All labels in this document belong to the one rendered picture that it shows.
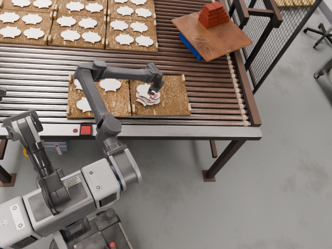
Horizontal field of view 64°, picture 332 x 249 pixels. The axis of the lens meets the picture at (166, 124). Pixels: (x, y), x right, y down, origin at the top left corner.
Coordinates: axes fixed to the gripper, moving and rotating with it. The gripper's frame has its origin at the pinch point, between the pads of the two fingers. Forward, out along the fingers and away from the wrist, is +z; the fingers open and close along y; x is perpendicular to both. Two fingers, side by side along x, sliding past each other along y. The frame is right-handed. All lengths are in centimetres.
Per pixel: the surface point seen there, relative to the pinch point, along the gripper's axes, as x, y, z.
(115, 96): -24.9, 10.4, 6.6
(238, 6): 29, -136, 5
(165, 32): -20, -71, 10
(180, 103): 18.0, -6.3, 7.7
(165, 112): 11.2, 6.4, 7.4
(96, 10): -80, -60, 6
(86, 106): -36.8, 27.5, 5.0
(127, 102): -15.2, 10.8, 6.8
